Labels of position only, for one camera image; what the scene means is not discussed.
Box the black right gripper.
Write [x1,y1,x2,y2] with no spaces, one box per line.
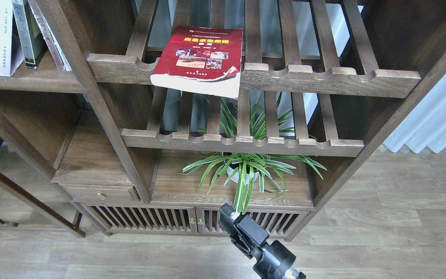
[218,203,306,279]

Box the green black cover book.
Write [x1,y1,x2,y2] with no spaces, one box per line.
[11,0,46,69]

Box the white purple book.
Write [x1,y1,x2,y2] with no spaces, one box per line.
[0,0,24,77]

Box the white plant pot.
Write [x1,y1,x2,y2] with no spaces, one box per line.
[226,163,259,184]

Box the green spider plant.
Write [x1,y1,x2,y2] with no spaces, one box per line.
[177,93,327,214]

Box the brass drawer knob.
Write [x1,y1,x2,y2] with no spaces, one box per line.
[97,192,106,200]

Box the dark wooden bookshelf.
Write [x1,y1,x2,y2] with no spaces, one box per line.
[0,0,446,241]

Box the wooden furniture at left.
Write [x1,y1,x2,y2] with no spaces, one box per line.
[0,172,86,238]

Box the red cover book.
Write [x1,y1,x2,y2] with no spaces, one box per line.
[150,26,243,99]

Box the white curtain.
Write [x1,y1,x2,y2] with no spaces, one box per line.
[380,74,446,153]

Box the thin book white spine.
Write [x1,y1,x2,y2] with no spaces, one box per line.
[28,0,72,71]

